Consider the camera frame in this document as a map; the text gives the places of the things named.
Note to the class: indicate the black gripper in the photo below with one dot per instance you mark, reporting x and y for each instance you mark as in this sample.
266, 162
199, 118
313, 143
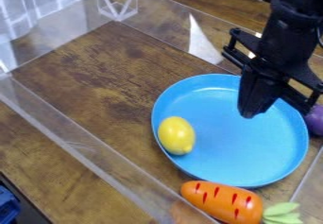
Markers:
274, 61

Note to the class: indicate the blue round tray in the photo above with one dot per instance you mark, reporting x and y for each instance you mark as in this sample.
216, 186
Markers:
240, 152

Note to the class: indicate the yellow toy lemon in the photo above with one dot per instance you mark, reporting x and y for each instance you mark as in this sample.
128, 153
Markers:
176, 135

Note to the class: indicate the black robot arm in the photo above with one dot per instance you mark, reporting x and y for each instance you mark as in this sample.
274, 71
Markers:
274, 60

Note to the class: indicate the purple toy eggplant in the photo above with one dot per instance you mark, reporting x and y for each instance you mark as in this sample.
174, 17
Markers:
314, 120

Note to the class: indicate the orange toy carrot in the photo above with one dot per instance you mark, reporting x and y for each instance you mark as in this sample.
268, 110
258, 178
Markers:
236, 206

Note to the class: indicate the blue object at corner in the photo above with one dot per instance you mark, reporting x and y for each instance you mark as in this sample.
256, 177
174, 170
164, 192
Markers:
10, 206

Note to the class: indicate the clear acrylic enclosure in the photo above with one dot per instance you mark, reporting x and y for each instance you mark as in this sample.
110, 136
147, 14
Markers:
118, 108

